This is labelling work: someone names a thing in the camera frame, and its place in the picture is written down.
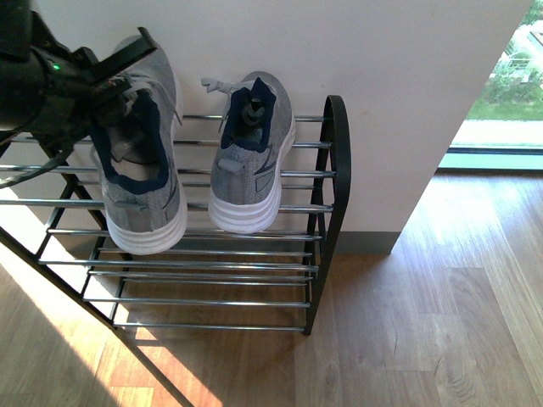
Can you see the grey knit sneaker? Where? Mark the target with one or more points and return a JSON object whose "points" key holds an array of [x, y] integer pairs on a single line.
{"points": [[132, 134], [258, 130]]}

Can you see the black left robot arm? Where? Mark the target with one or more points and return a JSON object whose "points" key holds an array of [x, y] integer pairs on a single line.
{"points": [[18, 20]]}

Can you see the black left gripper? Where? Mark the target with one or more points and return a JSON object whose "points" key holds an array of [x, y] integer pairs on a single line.
{"points": [[74, 84]]}

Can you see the black metal shoe rack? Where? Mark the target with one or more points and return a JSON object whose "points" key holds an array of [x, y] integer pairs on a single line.
{"points": [[211, 279]]}

